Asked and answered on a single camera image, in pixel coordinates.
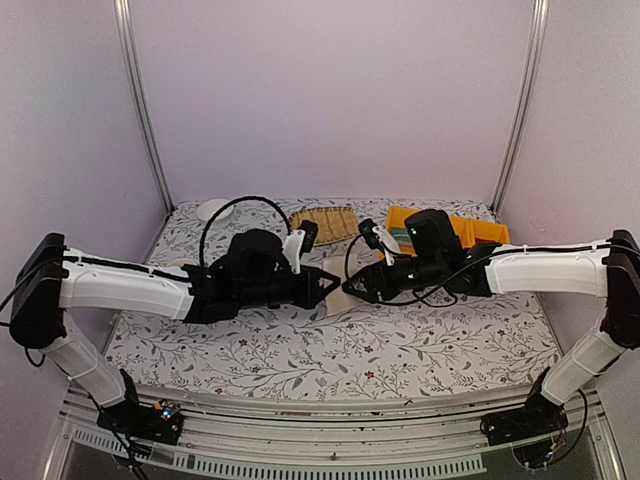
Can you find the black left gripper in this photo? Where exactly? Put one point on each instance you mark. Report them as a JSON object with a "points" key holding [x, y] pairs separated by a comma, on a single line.
{"points": [[310, 288]]}

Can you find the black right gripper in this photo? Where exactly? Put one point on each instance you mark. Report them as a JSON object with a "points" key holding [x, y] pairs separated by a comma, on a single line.
{"points": [[372, 284]]}

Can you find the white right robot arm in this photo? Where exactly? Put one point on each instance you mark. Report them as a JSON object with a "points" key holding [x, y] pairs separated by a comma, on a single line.
{"points": [[604, 268]]}

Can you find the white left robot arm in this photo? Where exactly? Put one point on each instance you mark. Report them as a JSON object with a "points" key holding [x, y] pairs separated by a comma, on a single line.
{"points": [[258, 270]]}

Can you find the woven bamboo tray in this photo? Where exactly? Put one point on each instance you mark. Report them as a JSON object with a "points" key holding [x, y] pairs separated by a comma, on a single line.
{"points": [[334, 223]]}

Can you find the green item in bin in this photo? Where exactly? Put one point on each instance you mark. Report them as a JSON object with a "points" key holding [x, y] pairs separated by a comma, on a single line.
{"points": [[401, 236]]}

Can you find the yellow bin left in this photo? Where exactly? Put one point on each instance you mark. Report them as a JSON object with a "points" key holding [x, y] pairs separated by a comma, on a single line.
{"points": [[396, 217]]}

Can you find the yellow bin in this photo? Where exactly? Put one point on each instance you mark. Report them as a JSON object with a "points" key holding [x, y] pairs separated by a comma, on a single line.
{"points": [[464, 229], [396, 217], [487, 232]]}

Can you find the yellow bin middle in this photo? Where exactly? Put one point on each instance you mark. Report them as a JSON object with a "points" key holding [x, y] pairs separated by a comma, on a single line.
{"points": [[464, 229]]}

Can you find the yellow bin right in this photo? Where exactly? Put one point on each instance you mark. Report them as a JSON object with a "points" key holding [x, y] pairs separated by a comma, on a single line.
{"points": [[487, 232]]}

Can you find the small white bowl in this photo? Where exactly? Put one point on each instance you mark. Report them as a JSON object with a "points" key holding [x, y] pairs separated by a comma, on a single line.
{"points": [[220, 209]]}

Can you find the cream ceramic mug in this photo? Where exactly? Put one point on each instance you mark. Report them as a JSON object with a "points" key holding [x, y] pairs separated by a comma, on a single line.
{"points": [[181, 262]]}

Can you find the floral patterned table mat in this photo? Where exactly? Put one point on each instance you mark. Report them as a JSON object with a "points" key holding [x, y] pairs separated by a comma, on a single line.
{"points": [[370, 352]]}

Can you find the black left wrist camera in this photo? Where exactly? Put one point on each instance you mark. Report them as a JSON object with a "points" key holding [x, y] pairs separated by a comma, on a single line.
{"points": [[298, 242]]}

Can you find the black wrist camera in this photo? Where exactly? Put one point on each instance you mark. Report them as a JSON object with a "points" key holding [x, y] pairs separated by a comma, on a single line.
{"points": [[378, 238], [298, 242]]}

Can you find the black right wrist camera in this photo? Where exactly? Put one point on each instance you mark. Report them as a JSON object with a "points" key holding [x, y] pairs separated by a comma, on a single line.
{"points": [[378, 238]]}

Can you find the aluminium front rail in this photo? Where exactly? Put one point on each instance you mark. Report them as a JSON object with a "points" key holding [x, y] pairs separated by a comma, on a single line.
{"points": [[227, 437]]}

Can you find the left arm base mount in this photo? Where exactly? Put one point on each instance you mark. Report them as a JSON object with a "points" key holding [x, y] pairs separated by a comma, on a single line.
{"points": [[161, 422]]}

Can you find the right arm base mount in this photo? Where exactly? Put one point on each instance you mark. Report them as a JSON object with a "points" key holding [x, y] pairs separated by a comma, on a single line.
{"points": [[537, 416]]}

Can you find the aluminium frame post right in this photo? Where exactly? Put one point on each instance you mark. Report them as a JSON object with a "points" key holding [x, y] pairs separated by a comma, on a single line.
{"points": [[534, 52]]}

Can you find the aluminium frame post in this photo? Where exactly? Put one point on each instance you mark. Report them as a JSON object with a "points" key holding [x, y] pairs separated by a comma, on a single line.
{"points": [[124, 23], [534, 52]]}

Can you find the aluminium frame post left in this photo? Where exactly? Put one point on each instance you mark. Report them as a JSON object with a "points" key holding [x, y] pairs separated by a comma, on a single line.
{"points": [[124, 23]]}

